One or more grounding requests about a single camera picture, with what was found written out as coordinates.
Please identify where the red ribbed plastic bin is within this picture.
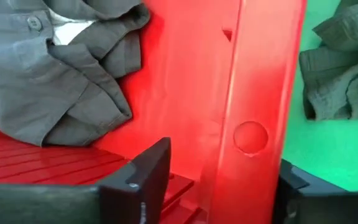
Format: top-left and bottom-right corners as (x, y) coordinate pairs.
(0, 0), (307, 224)

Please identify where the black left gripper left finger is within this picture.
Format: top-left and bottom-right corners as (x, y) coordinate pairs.
(0, 136), (172, 224)

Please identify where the dark green garment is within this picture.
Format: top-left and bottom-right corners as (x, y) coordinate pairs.
(298, 0), (358, 121)

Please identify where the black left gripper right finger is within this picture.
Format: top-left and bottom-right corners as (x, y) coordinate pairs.
(273, 158), (358, 224)

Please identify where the dark grey garment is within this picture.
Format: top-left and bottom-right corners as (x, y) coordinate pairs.
(0, 0), (151, 147)

